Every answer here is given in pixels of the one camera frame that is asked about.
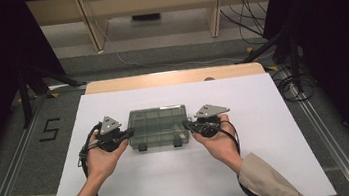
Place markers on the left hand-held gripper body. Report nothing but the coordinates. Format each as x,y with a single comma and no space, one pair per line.
111,137

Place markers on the person's right hand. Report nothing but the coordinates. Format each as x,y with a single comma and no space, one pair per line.
220,146

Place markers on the dark round table grommet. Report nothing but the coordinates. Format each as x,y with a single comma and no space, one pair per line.
209,78

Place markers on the beige wooden desk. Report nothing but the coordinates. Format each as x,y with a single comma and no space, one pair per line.
150,0

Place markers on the black tripod stand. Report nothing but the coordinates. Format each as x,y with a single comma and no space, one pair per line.
291,50
24,96

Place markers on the grey transparent organizer box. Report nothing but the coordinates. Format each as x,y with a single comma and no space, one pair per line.
158,126

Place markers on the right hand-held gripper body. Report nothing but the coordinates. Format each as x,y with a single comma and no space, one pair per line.
210,120

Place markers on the person's left hand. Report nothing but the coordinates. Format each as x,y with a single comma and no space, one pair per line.
101,160

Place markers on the black case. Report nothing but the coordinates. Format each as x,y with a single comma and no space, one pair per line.
146,16

